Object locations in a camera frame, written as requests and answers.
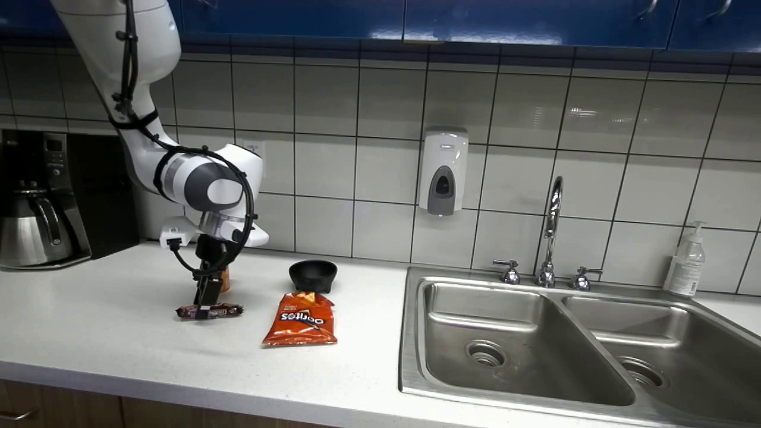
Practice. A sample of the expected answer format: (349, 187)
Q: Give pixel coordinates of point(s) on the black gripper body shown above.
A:
(215, 253)

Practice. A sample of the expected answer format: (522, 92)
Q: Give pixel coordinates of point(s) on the brown chocolate bar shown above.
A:
(210, 313)

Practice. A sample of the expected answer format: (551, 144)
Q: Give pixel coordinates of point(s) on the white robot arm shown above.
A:
(118, 56)

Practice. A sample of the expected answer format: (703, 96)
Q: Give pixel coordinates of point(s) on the black bowl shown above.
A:
(312, 274)

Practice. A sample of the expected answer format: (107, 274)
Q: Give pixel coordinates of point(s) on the orange chips bag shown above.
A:
(300, 322)

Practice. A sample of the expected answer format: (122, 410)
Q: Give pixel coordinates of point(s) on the black coffee maker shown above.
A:
(95, 190)

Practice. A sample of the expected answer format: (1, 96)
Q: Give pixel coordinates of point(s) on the wooden drawer front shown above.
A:
(61, 406)

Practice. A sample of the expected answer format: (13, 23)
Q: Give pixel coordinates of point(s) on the steel coffee carafe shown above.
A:
(30, 230)

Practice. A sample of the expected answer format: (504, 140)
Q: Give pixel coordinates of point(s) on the blue cabinet door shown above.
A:
(717, 27)
(286, 17)
(538, 20)

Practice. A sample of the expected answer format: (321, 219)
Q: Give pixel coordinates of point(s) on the chrome faucet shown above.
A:
(551, 227)

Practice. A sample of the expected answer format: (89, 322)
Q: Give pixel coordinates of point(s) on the stainless steel double sink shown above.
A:
(572, 347)

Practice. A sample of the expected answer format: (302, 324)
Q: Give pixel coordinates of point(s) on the clear soap pump bottle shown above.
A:
(684, 265)

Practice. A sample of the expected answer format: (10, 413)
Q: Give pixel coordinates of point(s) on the white wall soap dispenser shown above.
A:
(442, 170)

